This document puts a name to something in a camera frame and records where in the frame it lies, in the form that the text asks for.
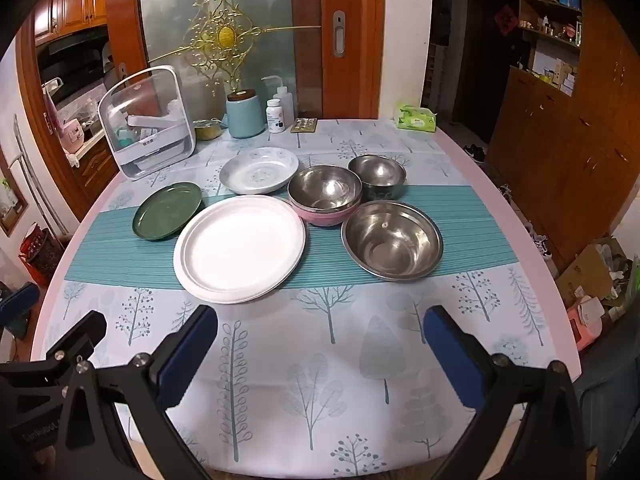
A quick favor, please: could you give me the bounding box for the dark chair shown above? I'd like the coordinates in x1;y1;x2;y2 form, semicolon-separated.
574;337;640;463

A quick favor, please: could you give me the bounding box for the wooden shelf cabinet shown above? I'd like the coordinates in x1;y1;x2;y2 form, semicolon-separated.
487;0;640;271

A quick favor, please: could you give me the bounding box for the gold door ornament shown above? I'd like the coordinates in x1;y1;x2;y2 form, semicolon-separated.
170;0;321;98

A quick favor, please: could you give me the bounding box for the patterned white deep plate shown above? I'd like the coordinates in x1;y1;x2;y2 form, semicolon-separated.
218;147;300;196

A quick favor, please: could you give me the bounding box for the wooden kitchen cabinet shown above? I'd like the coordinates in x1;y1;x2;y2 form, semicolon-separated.
32;0;108;46

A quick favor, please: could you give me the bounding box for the pink box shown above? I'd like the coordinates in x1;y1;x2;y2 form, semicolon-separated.
566;295;604;352

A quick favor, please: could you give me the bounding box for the cardboard box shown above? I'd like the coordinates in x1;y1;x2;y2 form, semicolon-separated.
554;236;633;308

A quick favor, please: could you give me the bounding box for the large white plate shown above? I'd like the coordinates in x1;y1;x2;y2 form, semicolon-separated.
173;195;307;305

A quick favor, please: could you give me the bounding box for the green tissue pack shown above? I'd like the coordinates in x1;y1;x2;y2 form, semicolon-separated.
393;102;438;134

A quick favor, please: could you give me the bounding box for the pink kitchen appliance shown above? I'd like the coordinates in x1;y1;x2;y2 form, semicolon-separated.
61;118;87;155

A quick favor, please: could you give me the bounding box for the white clear storage box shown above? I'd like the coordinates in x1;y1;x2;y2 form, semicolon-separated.
97;65;196;180

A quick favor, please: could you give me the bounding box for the silver door handle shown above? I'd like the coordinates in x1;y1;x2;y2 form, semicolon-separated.
332;9;347;59

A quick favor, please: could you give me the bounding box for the white pill bottle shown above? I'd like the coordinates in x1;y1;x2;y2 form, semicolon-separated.
265;99;287;134

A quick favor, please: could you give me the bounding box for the pink steel bowl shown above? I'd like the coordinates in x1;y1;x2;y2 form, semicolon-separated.
287;164;363;227

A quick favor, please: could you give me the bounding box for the teal striped table runner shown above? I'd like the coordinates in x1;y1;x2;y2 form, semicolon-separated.
64;184;521;291

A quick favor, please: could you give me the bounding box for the large steel bowl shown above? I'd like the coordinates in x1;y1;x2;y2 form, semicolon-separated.
341;200;445;281

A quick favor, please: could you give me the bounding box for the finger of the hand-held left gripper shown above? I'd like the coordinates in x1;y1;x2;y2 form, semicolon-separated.
31;310;108;362
0;283;42;333

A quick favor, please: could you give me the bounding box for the red bag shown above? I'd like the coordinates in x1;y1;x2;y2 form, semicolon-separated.
19;224;63;286

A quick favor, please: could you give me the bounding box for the green steel bowl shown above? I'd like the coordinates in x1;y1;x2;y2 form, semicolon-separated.
347;154;407;201

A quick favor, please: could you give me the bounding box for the dark green plate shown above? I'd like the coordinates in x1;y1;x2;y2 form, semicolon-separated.
131;181;204;241

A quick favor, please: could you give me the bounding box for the teal canister with wooden lid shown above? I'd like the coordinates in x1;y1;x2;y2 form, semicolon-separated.
225;88;266;140

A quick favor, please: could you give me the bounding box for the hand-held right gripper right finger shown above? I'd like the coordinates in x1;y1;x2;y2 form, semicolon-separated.
424;305;601;480

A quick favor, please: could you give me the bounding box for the white squeeze bottle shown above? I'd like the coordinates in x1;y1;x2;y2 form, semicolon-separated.
261;75;294;127

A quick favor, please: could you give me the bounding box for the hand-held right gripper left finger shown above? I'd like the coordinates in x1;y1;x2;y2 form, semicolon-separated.
47;304;219;480

